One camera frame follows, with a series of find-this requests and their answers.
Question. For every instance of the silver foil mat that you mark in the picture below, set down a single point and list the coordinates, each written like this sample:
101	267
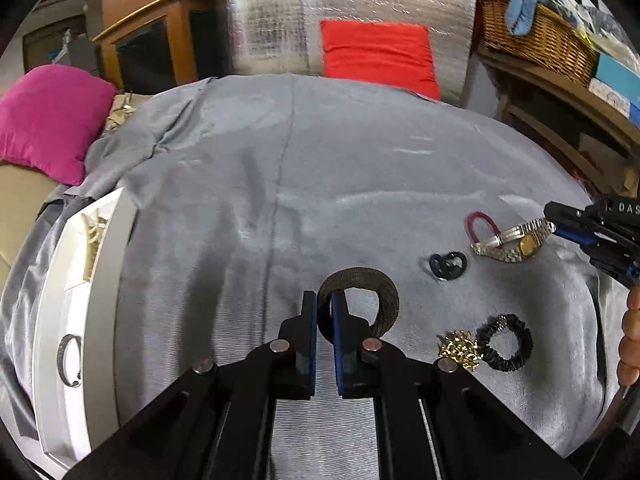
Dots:
270	15

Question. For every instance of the wooden cabinet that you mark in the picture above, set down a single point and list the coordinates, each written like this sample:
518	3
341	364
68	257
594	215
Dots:
155	25

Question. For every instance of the red pillow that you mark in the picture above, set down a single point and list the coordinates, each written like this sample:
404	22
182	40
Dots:
380	55

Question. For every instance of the black scrunchie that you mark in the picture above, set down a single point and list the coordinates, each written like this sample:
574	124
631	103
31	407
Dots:
520	340

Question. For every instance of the white jewelry box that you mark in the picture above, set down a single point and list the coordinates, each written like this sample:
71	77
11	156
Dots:
105	310

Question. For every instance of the wicker basket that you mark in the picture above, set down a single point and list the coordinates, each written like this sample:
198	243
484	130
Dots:
540	35

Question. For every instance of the gold sparkly hair clip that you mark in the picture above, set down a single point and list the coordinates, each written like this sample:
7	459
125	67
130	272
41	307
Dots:
460	350

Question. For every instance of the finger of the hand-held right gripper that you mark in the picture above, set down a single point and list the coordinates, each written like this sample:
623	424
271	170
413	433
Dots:
575	237
567	212

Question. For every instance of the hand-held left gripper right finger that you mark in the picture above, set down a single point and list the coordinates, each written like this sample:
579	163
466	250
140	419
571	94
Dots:
340	345

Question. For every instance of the person's right hand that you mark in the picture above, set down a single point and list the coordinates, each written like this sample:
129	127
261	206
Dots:
631	345

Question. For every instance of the teal box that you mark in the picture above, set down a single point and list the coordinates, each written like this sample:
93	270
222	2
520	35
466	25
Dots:
617	77

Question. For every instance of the silver and gold wristwatch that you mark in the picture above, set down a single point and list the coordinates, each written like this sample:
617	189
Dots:
517	242

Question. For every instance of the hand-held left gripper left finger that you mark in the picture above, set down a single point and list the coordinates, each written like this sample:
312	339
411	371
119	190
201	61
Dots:
310	345

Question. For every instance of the pink pillow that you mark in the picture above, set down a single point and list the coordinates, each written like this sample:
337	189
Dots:
47	115

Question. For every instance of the grey blanket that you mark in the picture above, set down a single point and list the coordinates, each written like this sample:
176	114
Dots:
300	185

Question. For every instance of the wooden shelf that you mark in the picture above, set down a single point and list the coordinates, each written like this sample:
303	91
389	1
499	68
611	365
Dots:
565	105

